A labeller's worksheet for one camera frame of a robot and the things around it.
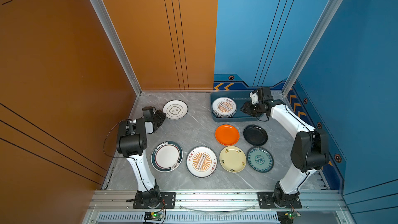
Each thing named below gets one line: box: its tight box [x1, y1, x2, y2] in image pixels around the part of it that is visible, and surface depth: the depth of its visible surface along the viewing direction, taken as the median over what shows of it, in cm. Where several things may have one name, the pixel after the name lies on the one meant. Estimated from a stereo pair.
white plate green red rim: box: [150, 141, 184, 173], surface depth 89 cm
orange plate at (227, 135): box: [214, 123, 240, 146], surface depth 98 cm
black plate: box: [243, 124, 268, 147], surface depth 97 cm
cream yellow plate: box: [219, 145, 247, 174], surface depth 87 cm
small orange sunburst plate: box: [211, 96, 238, 119], surface depth 110 cm
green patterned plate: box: [246, 146, 275, 174], surface depth 87 cm
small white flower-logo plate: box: [162, 99, 189, 120], surface depth 111 cm
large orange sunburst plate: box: [186, 145, 218, 179], surface depth 87 cm
